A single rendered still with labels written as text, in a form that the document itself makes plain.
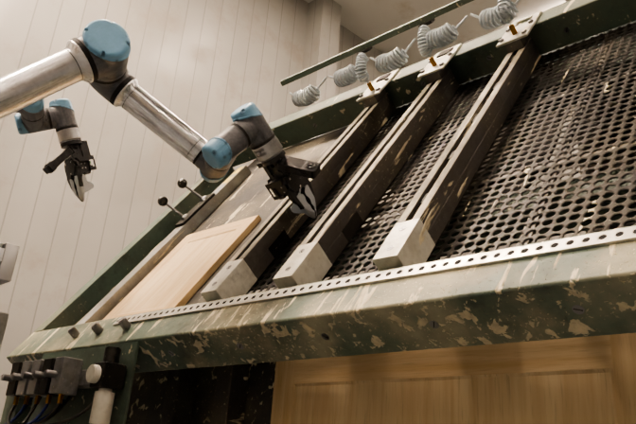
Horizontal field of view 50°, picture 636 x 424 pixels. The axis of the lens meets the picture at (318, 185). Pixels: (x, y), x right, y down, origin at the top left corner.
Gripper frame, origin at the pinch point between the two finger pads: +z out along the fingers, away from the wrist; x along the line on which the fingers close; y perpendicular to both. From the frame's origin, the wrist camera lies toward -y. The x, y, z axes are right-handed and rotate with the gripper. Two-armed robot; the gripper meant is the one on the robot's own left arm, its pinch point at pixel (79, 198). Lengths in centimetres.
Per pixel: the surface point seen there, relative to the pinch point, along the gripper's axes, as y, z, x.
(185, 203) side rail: 49, 8, 12
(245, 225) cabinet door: 24, 26, -53
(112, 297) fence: -5.9, 35.7, -15.3
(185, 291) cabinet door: -5, 40, -55
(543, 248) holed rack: -11, 47, -167
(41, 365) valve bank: -40, 47, -34
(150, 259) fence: 11.8, 27.2, -14.3
